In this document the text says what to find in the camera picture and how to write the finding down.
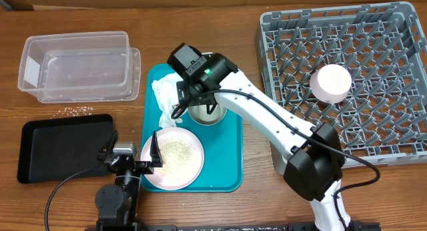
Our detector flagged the grey bowl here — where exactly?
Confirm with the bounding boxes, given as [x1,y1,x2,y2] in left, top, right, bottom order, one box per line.
[188,104,227,126]

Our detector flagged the white napkin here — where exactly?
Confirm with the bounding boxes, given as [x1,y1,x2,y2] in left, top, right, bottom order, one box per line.
[151,73,182,128]

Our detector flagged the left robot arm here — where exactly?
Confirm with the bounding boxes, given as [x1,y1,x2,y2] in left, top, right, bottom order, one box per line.
[95,132,163,231]

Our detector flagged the pink plate with rice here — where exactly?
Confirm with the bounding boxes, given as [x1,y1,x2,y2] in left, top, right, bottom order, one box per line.
[144,127,204,191]

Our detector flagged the teal plastic tray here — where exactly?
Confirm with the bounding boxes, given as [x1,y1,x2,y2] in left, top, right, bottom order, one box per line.
[141,63,244,192]

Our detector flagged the spilled rice grains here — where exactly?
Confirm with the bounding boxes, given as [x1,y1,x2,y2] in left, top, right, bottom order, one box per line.
[53,105,94,118]

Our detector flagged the black tray bin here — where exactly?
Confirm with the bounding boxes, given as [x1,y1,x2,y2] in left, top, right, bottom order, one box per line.
[17,113,118,184]

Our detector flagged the clear plastic bin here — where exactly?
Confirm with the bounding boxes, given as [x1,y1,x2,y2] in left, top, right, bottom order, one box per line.
[17,31,141,103]

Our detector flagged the grey dish rack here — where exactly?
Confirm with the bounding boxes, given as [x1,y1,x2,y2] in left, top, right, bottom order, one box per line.
[255,1,426,165]

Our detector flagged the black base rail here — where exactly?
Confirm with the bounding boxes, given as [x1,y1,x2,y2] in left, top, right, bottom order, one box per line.
[85,221,381,231]

